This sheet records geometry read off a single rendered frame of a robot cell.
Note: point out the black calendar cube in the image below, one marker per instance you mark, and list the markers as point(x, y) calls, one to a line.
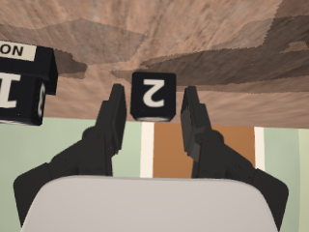
point(22, 99)
point(153, 96)

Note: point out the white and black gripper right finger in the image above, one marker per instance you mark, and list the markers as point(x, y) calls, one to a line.
point(201, 142)

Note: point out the black rectangular tray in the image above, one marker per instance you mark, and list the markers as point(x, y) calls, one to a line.
point(31, 60)

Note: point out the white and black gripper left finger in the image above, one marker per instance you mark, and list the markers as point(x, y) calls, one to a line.
point(91, 155)

